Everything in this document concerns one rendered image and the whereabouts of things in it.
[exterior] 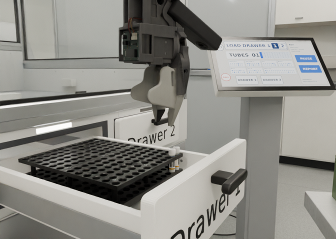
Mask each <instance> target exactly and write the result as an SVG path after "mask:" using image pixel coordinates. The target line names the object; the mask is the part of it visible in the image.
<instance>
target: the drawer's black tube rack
mask: <svg viewBox="0 0 336 239"><path fill-rule="evenodd" d="M168 154H169V151H168V150H162V149H156V148H151V147H145V146H139V145H133V144H128V143H122V142H116V141H110V140H105V139H99V138H92V139H89V140H85V141H81V142H78V143H74V144H70V145H67V146H63V147H59V148H56V149H52V150H48V151H44V152H41V153H37V154H33V155H30V156H26V157H22V158H19V159H18V162H19V163H22V164H26V165H29V166H30V167H31V171H30V172H27V173H25V174H26V175H29V176H33V177H36V178H39V179H42V180H45V181H48V182H51V183H54V184H58V185H61V186H64V187H67V188H70V189H73V190H76V191H80V192H83V193H86V194H89V195H92V196H95V197H98V198H102V199H105V200H108V201H111V202H114V203H117V204H120V205H124V206H127V207H131V206H133V205H134V204H136V203H137V202H139V201H141V199H142V197H143V196H144V195H145V194H146V193H148V192H149V191H151V190H153V189H154V188H156V187H158V186H159V185H161V184H162V183H164V182H166V181H167V180H169V179H171V178H172V177H174V176H176V175H177V174H179V173H180V172H182V171H183V168H179V170H175V172H169V164H168V165H165V166H164V167H162V168H160V169H158V170H156V171H154V172H152V173H150V174H148V175H146V176H145V177H143V178H141V179H139V180H137V181H135V182H133V183H131V184H129V185H127V186H125V187H124V188H122V189H120V190H118V191H117V190H113V189H110V188H107V183H109V182H111V181H116V179H118V178H120V177H122V176H124V175H126V174H128V173H130V172H133V171H135V170H137V169H139V168H141V167H143V166H147V165H148V164H150V163H152V162H154V161H156V160H158V159H160V158H162V157H164V156H166V155H168ZM36 168H39V169H37V170H36Z"/></svg>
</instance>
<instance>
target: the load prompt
mask: <svg viewBox="0 0 336 239"><path fill-rule="evenodd" d="M223 43H224V47H225V50H289V49H288V47H287V44H286V42H278V41H223Z"/></svg>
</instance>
